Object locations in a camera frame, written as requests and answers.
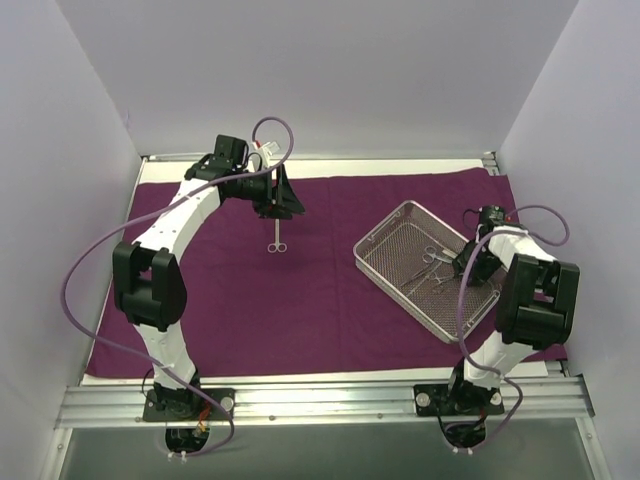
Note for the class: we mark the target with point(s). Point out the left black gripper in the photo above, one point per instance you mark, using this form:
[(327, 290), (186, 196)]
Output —
[(275, 190)]

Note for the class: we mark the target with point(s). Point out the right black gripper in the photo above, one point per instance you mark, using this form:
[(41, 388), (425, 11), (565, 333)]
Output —
[(470, 261)]

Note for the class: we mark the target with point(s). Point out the silver surgical forceps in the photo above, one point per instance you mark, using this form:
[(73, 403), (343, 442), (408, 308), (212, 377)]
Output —
[(440, 283)]

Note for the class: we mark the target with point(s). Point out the silver surgical scissors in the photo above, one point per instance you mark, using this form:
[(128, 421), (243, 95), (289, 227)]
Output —
[(432, 254)]

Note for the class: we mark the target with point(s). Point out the metal mesh instrument tray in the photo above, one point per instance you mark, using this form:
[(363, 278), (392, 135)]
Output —
[(392, 251)]

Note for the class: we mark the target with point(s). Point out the purple cloth wrap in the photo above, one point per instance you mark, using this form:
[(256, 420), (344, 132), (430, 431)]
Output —
[(310, 310)]

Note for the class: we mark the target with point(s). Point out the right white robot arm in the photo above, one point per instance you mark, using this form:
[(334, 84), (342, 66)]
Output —
[(535, 309)]

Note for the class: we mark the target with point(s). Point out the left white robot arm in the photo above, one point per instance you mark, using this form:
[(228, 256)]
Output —
[(148, 285)]

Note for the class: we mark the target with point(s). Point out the thin silver tweezers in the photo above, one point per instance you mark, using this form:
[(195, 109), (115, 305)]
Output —
[(424, 272)]

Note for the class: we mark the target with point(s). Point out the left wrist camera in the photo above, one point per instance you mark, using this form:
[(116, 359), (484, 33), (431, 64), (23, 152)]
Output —
[(235, 153)]

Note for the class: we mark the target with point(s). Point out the back aluminium rail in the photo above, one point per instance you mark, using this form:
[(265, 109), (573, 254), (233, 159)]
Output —
[(193, 156)]

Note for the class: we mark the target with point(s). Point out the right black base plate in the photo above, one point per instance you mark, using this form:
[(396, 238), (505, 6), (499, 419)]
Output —
[(431, 400)]

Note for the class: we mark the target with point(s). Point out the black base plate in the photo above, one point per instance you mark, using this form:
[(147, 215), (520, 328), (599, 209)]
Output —
[(431, 400), (164, 405)]

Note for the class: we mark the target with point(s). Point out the front aluminium rail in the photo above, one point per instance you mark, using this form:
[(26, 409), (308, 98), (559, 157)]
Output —
[(314, 403)]

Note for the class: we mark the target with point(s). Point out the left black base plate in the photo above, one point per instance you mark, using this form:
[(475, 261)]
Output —
[(164, 405)]

